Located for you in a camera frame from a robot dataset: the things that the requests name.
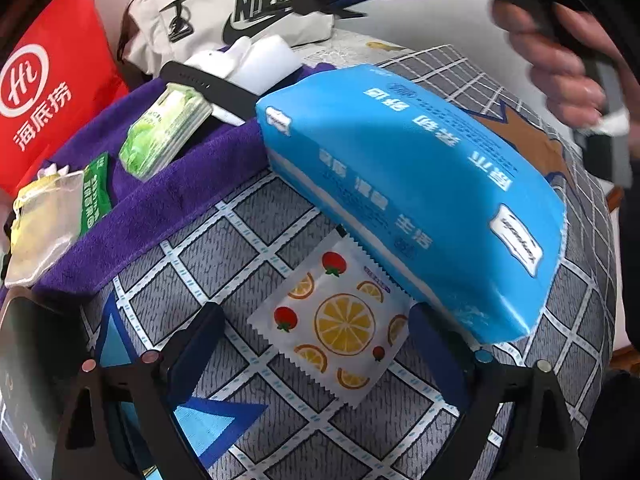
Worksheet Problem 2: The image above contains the bird print bed sheet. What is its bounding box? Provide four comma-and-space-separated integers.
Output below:
300, 30, 431, 68

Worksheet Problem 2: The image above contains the green sachet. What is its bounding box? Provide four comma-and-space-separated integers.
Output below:
77, 152, 113, 238

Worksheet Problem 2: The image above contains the purple towel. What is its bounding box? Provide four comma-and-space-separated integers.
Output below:
32, 62, 336, 301

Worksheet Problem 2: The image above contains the fruit print wipe packet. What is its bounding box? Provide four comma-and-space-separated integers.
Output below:
247, 237, 413, 408

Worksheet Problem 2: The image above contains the person's right hand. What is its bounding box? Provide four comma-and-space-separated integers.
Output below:
492, 0, 608, 128

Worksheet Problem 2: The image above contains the red paper bag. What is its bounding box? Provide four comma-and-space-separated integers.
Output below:
0, 0, 131, 196

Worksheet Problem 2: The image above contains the green tissue packet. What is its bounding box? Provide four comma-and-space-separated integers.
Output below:
119, 85, 213, 181

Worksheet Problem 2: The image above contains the small white object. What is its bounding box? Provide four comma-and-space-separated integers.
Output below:
585, 110, 631, 136

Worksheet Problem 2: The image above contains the clear yellowish plastic bag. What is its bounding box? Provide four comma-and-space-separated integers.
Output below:
5, 167, 86, 288

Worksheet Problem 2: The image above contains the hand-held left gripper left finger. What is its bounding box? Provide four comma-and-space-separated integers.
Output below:
52, 302, 226, 480

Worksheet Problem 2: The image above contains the blue tissue pack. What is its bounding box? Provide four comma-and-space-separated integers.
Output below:
255, 64, 568, 346

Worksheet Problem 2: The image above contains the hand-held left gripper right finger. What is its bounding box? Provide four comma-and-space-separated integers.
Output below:
407, 302, 581, 480

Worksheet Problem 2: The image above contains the black watch strap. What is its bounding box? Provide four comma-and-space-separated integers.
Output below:
160, 60, 261, 126

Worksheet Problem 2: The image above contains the white earbud case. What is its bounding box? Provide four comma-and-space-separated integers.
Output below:
184, 50, 236, 81

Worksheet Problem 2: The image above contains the grey grid pattern blanket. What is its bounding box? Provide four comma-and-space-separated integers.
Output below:
37, 45, 618, 480

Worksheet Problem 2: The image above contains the beige backpack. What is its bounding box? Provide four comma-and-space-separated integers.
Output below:
117, 0, 336, 78

